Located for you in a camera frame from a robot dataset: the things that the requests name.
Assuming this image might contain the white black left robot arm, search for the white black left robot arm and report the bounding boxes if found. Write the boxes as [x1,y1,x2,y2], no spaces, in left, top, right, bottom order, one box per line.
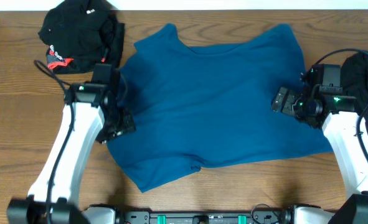
[6,82,135,223]

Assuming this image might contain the black folded garment red trim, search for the black folded garment red trim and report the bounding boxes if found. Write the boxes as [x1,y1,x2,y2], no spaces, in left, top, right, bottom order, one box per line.
[38,0,125,74]

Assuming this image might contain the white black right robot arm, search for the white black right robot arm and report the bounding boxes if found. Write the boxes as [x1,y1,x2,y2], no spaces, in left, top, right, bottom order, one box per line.
[271,85,368,224]

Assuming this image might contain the black garment at right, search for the black garment at right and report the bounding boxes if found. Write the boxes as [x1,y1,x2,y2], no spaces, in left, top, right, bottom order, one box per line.
[341,53,368,133]

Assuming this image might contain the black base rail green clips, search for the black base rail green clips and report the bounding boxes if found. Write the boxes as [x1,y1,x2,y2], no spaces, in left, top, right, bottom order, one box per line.
[83,203,296,224]

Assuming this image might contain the blue polo shirt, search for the blue polo shirt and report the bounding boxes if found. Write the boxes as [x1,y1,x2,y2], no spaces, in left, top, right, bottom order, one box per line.
[107,24,331,192]

